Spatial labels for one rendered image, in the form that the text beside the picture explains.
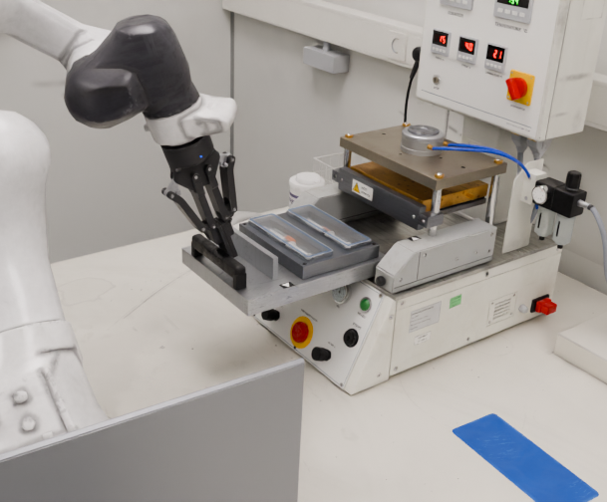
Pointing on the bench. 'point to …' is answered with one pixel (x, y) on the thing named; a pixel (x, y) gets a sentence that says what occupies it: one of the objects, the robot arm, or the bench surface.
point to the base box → (455, 316)
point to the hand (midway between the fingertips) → (223, 238)
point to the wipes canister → (303, 184)
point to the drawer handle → (219, 259)
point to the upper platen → (461, 197)
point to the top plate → (427, 155)
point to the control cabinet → (511, 83)
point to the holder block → (312, 261)
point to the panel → (329, 328)
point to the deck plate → (379, 229)
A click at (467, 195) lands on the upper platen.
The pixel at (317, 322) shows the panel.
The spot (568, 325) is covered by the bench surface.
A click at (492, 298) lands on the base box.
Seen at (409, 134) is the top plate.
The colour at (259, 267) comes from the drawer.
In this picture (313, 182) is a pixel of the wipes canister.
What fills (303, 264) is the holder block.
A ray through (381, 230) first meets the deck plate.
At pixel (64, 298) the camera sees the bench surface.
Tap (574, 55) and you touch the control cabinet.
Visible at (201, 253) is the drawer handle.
